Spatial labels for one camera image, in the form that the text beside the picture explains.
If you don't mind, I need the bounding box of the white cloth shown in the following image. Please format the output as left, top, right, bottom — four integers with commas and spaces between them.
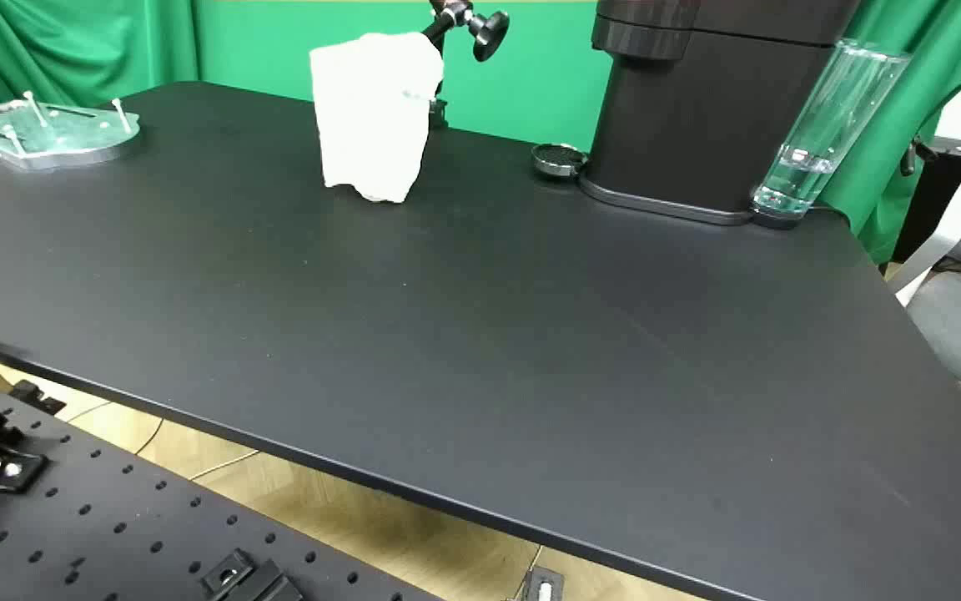
310, 32, 445, 203

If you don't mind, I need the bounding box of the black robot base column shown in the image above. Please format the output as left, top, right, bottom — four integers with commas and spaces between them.
583, 0, 860, 223

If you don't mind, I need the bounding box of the small black round cap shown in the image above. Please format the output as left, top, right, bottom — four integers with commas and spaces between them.
533, 142, 587, 180

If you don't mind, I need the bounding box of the black perforated breadboard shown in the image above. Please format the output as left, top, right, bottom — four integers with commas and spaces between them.
0, 389, 433, 601

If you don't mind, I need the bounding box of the clear acrylic plate with screws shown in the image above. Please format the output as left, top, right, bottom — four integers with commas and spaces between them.
0, 96, 140, 159

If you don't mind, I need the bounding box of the green backdrop curtain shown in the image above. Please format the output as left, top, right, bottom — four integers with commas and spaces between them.
0, 0, 961, 264

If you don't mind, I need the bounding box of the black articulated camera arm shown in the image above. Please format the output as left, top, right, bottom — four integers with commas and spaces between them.
422, 0, 514, 133

